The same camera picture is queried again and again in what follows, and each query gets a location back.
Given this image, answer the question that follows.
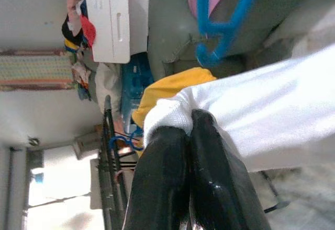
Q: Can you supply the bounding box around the white drawer appliance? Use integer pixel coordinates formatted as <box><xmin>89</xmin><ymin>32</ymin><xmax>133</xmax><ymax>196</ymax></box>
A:
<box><xmin>83</xmin><ymin>0</ymin><xmax>150</xmax><ymax>64</ymax></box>

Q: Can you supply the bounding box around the blue plastic hanger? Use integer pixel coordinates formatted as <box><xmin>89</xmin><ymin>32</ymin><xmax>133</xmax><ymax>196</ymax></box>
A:
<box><xmin>195</xmin><ymin>0</ymin><xmax>265</xmax><ymax>66</ymax></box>
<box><xmin>108</xmin><ymin>132</ymin><xmax>144</xmax><ymax>152</ymax></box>

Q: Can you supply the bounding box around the striped woven cloth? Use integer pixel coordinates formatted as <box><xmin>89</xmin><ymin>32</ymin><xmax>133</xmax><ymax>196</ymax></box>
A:
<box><xmin>0</xmin><ymin>48</ymin><xmax>76</xmax><ymax>92</ymax></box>

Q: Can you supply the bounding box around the grey green sofa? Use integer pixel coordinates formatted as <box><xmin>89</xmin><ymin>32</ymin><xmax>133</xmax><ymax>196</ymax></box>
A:
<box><xmin>141</xmin><ymin>0</ymin><xmax>335</xmax><ymax>81</ymax></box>

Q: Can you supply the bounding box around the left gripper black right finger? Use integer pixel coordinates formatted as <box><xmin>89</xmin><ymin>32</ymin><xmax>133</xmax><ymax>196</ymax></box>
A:
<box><xmin>189</xmin><ymin>109</ymin><xmax>273</xmax><ymax>230</ymax></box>

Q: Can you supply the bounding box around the black metal drying rack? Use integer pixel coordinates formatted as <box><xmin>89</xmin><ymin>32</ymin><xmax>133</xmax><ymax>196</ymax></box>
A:
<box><xmin>95</xmin><ymin>95</ymin><xmax>139</xmax><ymax>230</ymax></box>

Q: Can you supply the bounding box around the red cloth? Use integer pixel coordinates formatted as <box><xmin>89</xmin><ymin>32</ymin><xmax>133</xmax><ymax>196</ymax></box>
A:
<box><xmin>80</xmin><ymin>14</ymin><xmax>97</xmax><ymax>48</ymax></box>

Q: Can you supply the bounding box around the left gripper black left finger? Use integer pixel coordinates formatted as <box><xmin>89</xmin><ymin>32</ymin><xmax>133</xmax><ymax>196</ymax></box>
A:
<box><xmin>122</xmin><ymin>125</ymin><xmax>192</xmax><ymax>230</ymax></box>

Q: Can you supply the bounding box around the yellow shirt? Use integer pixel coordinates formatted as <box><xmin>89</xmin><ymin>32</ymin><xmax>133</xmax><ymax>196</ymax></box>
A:
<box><xmin>131</xmin><ymin>67</ymin><xmax>218</xmax><ymax>136</ymax></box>

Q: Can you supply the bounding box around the white garment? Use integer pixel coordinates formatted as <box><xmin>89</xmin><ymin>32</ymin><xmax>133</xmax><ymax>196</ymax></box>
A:
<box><xmin>143</xmin><ymin>44</ymin><xmax>335</xmax><ymax>173</ymax></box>

